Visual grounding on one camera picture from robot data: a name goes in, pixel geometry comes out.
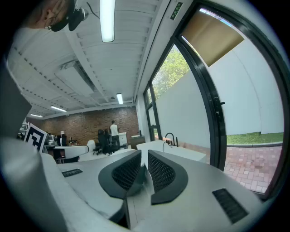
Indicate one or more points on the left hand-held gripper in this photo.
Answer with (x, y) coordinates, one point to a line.
(35, 138)

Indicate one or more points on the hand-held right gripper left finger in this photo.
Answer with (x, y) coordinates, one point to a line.
(127, 174)

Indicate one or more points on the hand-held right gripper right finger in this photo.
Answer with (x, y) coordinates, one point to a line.
(165, 179)

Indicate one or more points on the long ceiling light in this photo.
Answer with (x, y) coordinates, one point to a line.
(36, 115)
(119, 98)
(58, 109)
(107, 20)

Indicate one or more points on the brown wooden cabinet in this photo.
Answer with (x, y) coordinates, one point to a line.
(137, 142)

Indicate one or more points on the black office chair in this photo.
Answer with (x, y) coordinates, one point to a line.
(101, 140)
(111, 145)

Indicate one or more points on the white drawer cabinet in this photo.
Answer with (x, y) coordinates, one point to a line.
(122, 140)

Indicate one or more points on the black hand shower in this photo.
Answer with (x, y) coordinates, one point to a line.
(177, 141)

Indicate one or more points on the black curved faucet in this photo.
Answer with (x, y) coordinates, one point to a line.
(170, 136)

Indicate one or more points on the person's white shirt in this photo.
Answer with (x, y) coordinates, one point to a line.
(22, 181)

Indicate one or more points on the white toilet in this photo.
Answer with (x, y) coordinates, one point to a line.
(91, 146)

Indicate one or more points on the ceiling air conditioner unit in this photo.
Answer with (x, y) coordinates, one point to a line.
(74, 77)

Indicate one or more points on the person's head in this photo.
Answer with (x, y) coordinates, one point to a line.
(45, 11)

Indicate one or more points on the brown cardboard panel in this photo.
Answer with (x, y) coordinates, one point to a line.
(210, 37)

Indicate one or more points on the green exit sign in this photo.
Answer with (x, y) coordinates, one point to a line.
(176, 11)

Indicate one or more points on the black window frame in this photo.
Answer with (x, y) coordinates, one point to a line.
(156, 113)

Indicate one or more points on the black door frame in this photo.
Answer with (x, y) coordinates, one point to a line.
(205, 90)

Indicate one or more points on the black head-worn camera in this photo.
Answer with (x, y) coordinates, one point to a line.
(77, 19)

